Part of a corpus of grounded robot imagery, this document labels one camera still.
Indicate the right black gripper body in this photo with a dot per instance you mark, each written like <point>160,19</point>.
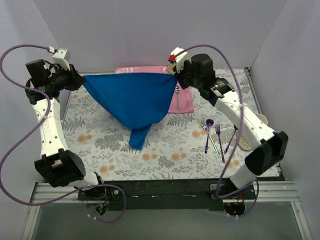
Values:
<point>182,78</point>

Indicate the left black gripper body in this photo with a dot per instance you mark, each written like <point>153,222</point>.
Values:
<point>75,79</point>

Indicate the blue satin napkin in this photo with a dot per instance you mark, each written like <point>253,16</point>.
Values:
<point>136,100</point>

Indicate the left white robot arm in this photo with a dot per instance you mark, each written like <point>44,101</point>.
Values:
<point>57,164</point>

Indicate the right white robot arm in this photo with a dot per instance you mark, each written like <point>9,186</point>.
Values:
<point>268,146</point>

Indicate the silver spoon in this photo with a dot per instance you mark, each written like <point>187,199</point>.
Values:
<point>177,91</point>

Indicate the cream mug with dark rim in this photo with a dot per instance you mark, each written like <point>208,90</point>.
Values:
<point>170,68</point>

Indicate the pink satin placemat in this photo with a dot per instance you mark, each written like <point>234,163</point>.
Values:
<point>185,96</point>

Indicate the iridescent purple spoon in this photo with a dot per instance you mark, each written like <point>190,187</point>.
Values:
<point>209,123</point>

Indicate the iridescent purple fork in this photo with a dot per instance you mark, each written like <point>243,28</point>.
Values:
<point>218,132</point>

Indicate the floral tablecloth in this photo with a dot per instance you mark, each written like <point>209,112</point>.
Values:
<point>173,149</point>

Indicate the pale yellow paper cup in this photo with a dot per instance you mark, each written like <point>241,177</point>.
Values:
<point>262,118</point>

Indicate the speckled round coaster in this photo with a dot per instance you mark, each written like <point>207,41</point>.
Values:
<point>244,144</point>

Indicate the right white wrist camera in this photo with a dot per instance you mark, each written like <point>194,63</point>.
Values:
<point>178,57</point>

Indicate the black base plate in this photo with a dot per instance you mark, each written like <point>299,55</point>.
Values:
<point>170,194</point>

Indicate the aluminium frame rail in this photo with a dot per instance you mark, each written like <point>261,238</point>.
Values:
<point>271,210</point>

